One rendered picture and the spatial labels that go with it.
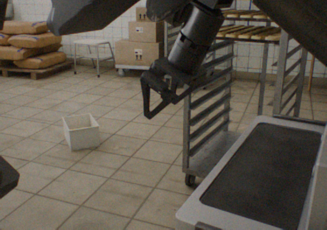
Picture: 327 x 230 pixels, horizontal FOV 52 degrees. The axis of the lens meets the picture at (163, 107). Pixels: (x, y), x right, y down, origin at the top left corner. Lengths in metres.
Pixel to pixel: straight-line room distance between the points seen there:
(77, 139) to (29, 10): 3.68
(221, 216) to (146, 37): 4.13
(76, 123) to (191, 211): 2.50
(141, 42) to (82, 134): 2.14
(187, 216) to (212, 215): 0.02
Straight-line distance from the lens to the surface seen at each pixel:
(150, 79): 0.54
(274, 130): 0.43
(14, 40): 4.78
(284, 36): 1.52
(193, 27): 0.54
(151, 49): 4.29
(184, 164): 1.88
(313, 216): 0.24
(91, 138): 2.49
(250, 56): 4.45
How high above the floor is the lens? 1.07
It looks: 19 degrees down
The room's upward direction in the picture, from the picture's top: straight up
